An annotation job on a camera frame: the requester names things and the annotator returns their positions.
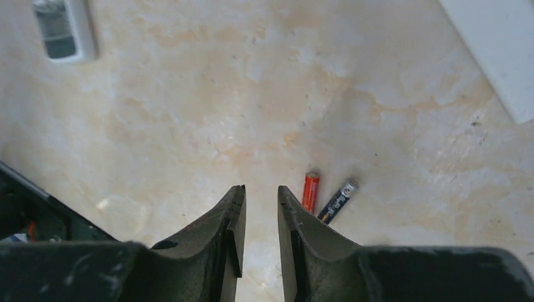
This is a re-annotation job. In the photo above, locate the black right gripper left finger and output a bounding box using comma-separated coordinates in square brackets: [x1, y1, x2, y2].
[1, 185, 246, 301]

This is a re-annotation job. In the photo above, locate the white remote battery cover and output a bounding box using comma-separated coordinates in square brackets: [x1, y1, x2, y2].
[440, 0, 533, 123]

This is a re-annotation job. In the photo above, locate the grey remote control with buttons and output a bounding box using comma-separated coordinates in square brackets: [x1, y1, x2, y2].
[31, 0, 98, 64]

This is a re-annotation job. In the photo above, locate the red AAA battery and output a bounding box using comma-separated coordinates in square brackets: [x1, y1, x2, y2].
[302, 171, 320, 214]

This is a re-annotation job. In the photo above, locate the black silver AAA battery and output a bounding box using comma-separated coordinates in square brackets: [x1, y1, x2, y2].
[317, 179, 359, 225]

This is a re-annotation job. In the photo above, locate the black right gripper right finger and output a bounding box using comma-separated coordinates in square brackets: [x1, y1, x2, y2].
[278, 186, 533, 301]

